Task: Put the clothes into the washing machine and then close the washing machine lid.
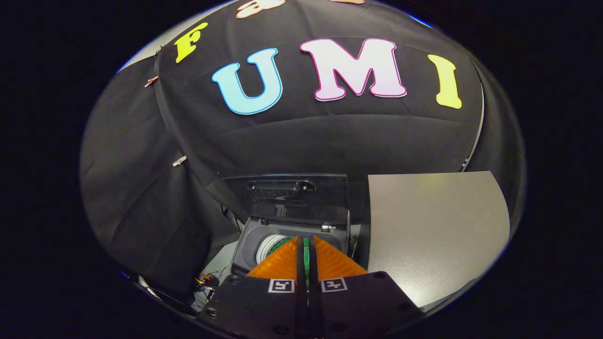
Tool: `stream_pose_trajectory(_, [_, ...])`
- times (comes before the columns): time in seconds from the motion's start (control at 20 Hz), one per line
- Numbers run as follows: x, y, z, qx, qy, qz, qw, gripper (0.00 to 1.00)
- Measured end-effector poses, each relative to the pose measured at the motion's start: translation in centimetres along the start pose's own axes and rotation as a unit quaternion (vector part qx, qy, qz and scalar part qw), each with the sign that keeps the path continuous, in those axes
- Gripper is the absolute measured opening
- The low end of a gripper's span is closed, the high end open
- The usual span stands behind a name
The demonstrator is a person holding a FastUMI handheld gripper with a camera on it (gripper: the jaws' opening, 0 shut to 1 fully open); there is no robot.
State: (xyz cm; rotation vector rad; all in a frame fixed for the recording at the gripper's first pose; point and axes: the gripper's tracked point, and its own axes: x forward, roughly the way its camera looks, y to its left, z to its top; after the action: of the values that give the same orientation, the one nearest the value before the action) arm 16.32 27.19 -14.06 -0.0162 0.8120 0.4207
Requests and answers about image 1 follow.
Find grey washing machine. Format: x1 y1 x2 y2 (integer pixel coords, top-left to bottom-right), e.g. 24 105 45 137
230 214 363 283

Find bundle of thin cables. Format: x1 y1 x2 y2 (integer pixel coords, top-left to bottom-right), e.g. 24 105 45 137
192 271 223 304

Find green polo shirt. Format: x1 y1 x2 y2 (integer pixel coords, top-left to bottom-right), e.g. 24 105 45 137
276 235 310 281

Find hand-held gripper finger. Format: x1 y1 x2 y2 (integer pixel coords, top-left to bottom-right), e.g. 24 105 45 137
196 235 310 339
310 235 424 339

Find silver grey appliance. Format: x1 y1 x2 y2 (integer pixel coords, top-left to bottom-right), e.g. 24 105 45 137
367 171 511 312

